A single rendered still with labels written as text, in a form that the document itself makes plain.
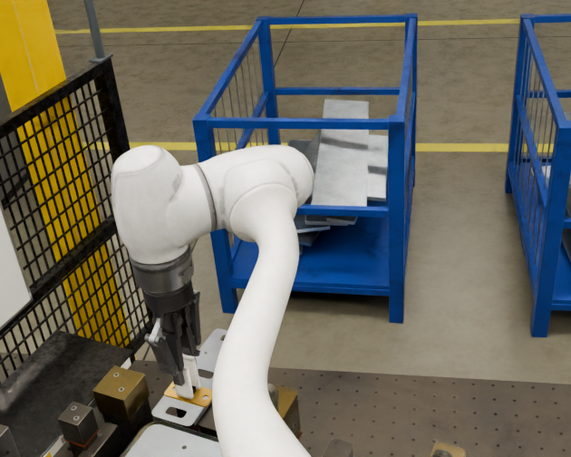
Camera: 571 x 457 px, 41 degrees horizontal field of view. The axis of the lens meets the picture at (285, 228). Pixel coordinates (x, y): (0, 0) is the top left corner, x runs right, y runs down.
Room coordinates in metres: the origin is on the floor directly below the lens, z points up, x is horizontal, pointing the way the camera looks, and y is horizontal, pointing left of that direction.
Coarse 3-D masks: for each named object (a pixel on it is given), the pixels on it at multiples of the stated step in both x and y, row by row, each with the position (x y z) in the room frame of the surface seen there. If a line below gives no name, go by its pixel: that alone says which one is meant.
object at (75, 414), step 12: (72, 408) 1.10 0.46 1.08; (84, 408) 1.10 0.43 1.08; (60, 420) 1.08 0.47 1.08; (72, 420) 1.07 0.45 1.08; (84, 420) 1.07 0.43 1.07; (72, 432) 1.07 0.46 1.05; (84, 432) 1.07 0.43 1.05; (96, 432) 1.09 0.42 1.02; (72, 444) 1.08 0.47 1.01; (84, 444) 1.06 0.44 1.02
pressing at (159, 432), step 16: (144, 432) 1.10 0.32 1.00; (160, 432) 1.09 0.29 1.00; (176, 432) 1.09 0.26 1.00; (192, 432) 1.09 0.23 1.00; (128, 448) 1.06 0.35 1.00; (144, 448) 1.05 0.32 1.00; (160, 448) 1.05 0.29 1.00; (176, 448) 1.05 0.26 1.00; (192, 448) 1.04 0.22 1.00; (208, 448) 1.04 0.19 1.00
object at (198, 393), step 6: (174, 384) 0.96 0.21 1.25; (168, 390) 0.95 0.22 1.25; (198, 390) 0.94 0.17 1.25; (204, 390) 0.94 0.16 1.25; (210, 390) 0.94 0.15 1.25; (168, 396) 0.94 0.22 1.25; (174, 396) 0.93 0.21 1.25; (180, 396) 0.93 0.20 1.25; (198, 396) 0.93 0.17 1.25; (210, 396) 0.93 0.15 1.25; (186, 402) 0.92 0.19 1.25; (192, 402) 0.92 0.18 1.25; (198, 402) 0.92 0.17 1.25; (204, 402) 0.92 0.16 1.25
